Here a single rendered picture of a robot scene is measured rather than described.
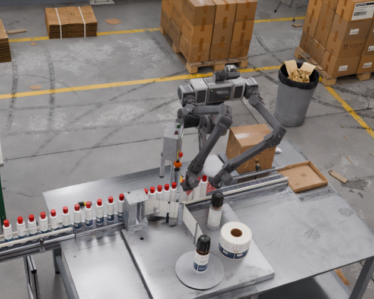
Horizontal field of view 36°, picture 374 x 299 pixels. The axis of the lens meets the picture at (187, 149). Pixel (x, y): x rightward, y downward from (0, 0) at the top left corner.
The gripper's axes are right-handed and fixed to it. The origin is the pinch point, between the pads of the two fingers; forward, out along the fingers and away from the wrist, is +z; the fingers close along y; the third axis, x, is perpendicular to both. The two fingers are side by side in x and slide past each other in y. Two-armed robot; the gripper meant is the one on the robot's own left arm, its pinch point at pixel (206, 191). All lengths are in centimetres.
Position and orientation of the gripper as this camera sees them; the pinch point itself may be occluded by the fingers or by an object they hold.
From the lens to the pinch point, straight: 411.3
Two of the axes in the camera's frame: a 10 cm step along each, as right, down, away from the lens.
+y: 4.2, 5.9, -6.9
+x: 6.6, 3.3, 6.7
